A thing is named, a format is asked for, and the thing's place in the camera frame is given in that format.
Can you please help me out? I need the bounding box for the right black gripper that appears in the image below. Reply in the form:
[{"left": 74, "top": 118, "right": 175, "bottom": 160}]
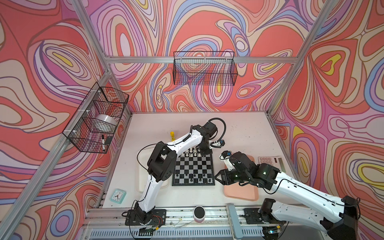
[{"left": 214, "top": 168, "right": 250, "bottom": 186}]

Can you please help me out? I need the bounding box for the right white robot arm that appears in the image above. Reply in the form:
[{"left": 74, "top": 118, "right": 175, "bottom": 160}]
[{"left": 215, "top": 151, "right": 360, "bottom": 240}]

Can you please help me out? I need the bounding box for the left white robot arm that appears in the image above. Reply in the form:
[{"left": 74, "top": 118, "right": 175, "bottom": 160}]
[{"left": 134, "top": 119, "right": 218, "bottom": 224}]

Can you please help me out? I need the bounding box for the black white chess board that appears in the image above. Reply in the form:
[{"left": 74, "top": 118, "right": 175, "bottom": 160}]
[{"left": 172, "top": 148, "right": 215, "bottom": 187}]

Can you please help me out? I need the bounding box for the pink plastic tray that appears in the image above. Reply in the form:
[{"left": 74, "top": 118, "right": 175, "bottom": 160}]
[{"left": 223, "top": 154, "right": 260, "bottom": 202}]

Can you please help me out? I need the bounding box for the pink white calculator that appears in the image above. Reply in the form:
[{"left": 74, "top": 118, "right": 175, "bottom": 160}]
[{"left": 258, "top": 156, "right": 286, "bottom": 173}]

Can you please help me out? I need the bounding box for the yellow glue stick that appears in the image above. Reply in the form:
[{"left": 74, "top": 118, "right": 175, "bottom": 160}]
[{"left": 170, "top": 132, "right": 176, "bottom": 142}]

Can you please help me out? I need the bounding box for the black pink round speaker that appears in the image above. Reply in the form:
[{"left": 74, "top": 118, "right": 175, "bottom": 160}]
[{"left": 193, "top": 206, "right": 206, "bottom": 223}]

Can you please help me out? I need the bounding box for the white plastic tray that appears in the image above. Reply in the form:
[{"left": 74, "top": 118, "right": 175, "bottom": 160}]
[{"left": 135, "top": 148, "right": 154, "bottom": 193}]

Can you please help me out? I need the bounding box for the clear tape roll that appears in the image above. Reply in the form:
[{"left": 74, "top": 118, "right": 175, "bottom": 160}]
[{"left": 96, "top": 114, "right": 118, "bottom": 126}]

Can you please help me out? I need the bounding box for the black marker pen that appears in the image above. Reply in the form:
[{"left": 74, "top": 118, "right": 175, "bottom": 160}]
[{"left": 102, "top": 135, "right": 106, "bottom": 153}]

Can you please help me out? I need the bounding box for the teal alarm clock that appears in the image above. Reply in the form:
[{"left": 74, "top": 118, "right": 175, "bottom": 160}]
[{"left": 110, "top": 189, "right": 127, "bottom": 204}]

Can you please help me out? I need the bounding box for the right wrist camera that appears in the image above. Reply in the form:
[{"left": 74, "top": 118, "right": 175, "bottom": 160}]
[{"left": 219, "top": 151, "right": 235, "bottom": 171}]

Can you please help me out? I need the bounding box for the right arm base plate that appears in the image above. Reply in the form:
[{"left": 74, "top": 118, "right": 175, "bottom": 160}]
[{"left": 244, "top": 208, "right": 286, "bottom": 225}]

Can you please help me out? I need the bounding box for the black wire basket back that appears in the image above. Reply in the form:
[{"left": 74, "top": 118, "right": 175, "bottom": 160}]
[{"left": 173, "top": 50, "right": 238, "bottom": 86}]

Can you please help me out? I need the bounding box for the black wire basket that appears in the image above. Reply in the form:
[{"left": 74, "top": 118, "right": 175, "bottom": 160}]
[
  {"left": 173, "top": 50, "right": 238, "bottom": 86},
  {"left": 63, "top": 83, "right": 129, "bottom": 154}
]

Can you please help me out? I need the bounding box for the grey blue rail bracket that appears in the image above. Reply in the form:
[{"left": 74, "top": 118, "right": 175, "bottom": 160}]
[{"left": 226, "top": 204, "right": 244, "bottom": 240}]

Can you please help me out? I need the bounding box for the black wire basket left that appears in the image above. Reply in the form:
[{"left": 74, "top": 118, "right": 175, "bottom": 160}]
[{"left": 63, "top": 83, "right": 129, "bottom": 154}]

